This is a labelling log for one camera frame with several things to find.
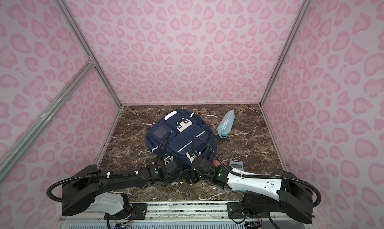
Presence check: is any navy blue student backpack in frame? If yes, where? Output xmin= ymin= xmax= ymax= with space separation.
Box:
xmin=145 ymin=109 xmax=217 ymax=169

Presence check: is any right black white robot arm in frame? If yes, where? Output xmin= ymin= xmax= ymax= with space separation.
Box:
xmin=187 ymin=138 xmax=322 ymax=224

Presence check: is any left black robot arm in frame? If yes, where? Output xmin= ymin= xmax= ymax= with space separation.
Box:
xmin=46 ymin=160 xmax=186 ymax=219

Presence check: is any red rectangular box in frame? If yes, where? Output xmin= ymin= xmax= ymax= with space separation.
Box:
xmin=213 ymin=160 xmax=220 ymax=167

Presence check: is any teal calculator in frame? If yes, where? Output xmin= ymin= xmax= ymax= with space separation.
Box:
xmin=229 ymin=161 xmax=244 ymax=171

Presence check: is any light blue pencil case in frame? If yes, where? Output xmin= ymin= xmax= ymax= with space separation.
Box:
xmin=216 ymin=110 xmax=235 ymax=139

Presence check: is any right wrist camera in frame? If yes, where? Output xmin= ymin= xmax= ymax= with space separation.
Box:
xmin=186 ymin=150 xmax=200 ymax=163

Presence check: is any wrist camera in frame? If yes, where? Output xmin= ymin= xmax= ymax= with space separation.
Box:
xmin=164 ymin=156 xmax=174 ymax=165
xmin=186 ymin=150 xmax=200 ymax=163

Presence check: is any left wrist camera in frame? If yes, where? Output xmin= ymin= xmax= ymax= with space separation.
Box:
xmin=164 ymin=156 xmax=174 ymax=165

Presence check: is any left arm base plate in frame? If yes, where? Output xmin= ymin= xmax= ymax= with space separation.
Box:
xmin=104 ymin=203 xmax=148 ymax=221

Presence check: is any aluminium front rail frame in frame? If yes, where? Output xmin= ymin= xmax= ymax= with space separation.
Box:
xmin=56 ymin=201 xmax=319 ymax=229

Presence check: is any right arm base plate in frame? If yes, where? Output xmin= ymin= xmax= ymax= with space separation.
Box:
xmin=227 ymin=201 xmax=268 ymax=220

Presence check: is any aluminium diagonal frame bar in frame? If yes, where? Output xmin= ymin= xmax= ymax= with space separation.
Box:
xmin=1 ymin=59 xmax=94 ymax=182

